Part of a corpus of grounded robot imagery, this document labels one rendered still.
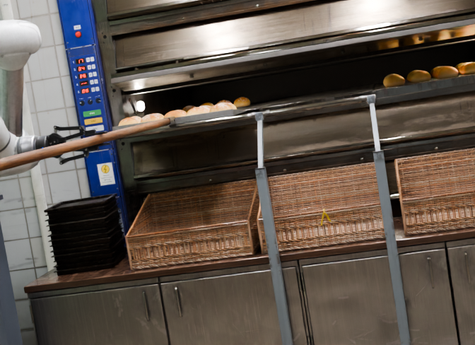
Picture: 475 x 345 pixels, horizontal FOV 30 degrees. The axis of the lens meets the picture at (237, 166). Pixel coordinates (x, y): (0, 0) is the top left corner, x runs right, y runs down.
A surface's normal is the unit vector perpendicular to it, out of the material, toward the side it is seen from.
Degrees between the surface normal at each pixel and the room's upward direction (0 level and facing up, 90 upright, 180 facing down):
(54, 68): 90
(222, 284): 90
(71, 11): 90
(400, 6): 70
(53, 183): 90
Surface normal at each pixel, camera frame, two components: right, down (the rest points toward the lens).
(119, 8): -0.20, -0.23
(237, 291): -0.15, 0.11
